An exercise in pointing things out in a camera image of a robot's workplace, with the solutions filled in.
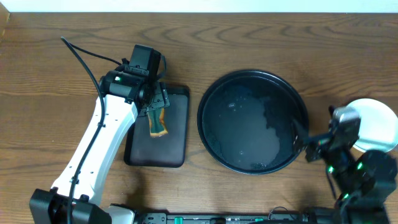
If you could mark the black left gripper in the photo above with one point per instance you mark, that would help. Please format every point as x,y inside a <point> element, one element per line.
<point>158,99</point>

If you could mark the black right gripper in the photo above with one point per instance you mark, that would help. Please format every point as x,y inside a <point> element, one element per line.
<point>300,140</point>

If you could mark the mint plate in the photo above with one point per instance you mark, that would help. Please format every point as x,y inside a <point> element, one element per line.
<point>378,128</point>

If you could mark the orange green scrub sponge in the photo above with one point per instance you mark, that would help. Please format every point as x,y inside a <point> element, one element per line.
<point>157,125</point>

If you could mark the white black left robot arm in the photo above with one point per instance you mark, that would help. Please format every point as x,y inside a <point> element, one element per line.
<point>76,194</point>

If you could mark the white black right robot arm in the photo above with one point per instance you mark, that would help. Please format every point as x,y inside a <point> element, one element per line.
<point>365,183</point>

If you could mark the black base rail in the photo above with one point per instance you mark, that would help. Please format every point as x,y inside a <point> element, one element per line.
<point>276,215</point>

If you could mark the dark rectangular sponge tray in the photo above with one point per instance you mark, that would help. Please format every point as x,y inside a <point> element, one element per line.
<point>167,150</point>

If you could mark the round black serving tray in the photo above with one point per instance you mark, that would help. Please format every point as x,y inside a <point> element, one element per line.
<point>244,120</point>

